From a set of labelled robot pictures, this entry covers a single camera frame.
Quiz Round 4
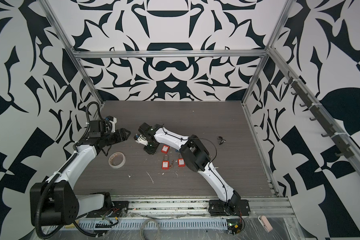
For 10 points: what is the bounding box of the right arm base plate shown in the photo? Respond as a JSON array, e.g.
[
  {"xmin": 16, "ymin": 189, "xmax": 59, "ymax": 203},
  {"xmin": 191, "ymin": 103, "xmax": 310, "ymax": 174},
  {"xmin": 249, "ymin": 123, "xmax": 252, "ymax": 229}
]
[{"xmin": 208, "ymin": 200, "xmax": 251, "ymax": 216}]

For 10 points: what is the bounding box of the pink white clip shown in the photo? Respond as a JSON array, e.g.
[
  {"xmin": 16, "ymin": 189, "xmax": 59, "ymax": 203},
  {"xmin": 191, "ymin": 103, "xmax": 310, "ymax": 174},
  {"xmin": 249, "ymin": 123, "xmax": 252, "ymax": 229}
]
[{"xmin": 258, "ymin": 215, "xmax": 273, "ymax": 233}]

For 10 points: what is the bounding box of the tape roll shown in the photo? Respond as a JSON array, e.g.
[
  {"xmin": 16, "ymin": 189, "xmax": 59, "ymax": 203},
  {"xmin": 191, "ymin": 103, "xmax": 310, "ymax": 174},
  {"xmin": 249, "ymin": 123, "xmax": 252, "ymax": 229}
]
[{"xmin": 108, "ymin": 152, "xmax": 126, "ymax": 169}]

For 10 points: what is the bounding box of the red padlock front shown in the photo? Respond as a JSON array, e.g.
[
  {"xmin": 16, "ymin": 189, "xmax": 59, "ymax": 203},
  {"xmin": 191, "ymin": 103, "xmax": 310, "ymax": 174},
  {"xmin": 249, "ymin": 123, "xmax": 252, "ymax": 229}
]
[{"xmin": 162, "ymin": 155, "xmax": 170, "ymax": 170}]

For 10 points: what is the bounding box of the small circuit board right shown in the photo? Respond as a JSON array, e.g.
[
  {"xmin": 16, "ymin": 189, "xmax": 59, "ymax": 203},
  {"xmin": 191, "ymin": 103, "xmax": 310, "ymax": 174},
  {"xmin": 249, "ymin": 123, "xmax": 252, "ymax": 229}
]
[{"xmin": 227, "ymin": 219, "xmax": 245, "ymax": 235}]

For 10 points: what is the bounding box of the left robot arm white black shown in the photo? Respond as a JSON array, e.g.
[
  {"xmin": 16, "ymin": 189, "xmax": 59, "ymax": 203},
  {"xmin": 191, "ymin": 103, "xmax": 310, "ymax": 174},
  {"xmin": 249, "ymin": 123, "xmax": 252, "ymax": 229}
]
[{"xmin": 30, "ymin": 102, "xmax": 131, "ymax": 240}]

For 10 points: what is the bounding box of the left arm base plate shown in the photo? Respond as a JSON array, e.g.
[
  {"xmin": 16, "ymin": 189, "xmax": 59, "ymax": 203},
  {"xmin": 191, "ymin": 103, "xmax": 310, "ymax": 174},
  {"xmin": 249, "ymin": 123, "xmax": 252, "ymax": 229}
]
[{"xmin": 86, "ymin": 201, "xmax": 130, "ymax": 218}]

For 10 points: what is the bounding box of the red padlock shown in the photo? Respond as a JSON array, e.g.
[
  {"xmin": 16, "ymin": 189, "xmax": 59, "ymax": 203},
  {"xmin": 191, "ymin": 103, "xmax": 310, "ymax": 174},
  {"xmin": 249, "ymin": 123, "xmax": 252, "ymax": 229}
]
[
  {"xmin": 162, "ymin": 155, "xmax": 170, "ymax": 170},
  {"xmin": 178, "ymin": 158, "xmax": 186, "ymax": 167},
  {"xmin": 161, "ymin": 145, "xmax": 170, "ymax": 154}
]

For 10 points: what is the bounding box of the coiled grey cable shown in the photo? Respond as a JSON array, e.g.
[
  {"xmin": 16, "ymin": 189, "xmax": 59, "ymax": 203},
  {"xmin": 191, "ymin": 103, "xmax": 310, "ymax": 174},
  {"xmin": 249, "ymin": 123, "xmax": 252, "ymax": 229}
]
[{"xmin": 139, "ymin": 218, "xmax": 162, "ymax": 240}]

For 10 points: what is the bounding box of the grey hook rail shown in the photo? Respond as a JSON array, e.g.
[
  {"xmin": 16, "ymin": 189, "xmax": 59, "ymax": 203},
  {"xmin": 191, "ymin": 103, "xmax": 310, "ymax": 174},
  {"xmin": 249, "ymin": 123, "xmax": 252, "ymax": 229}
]
[{"xmin": 285, "ymin": 74, "xmax": 355, "ymax": 159}]

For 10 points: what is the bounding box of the white slotted cable duct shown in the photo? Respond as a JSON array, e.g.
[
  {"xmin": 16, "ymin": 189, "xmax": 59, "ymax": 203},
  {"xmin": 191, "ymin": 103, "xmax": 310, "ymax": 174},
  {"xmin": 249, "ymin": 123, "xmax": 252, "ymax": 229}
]
[{"xmin": 78, "ymin": 219, "xmax": 227, "ymax": 231}]

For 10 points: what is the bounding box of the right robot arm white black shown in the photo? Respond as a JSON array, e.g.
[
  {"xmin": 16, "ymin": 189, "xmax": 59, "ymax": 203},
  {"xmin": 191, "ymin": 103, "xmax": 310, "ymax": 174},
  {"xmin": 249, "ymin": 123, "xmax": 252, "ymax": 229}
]
[{"xmin": 134, "ymin": 123, "xmax": 241, "ymax": 215}]

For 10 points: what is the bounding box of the aluminium frame crossbar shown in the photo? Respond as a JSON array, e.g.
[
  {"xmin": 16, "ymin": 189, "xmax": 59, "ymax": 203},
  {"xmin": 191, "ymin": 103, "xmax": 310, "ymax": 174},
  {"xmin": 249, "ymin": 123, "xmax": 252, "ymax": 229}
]
[{"xmin": 73, "ymin": 50, "xmax": 266, "ymax": 59}]

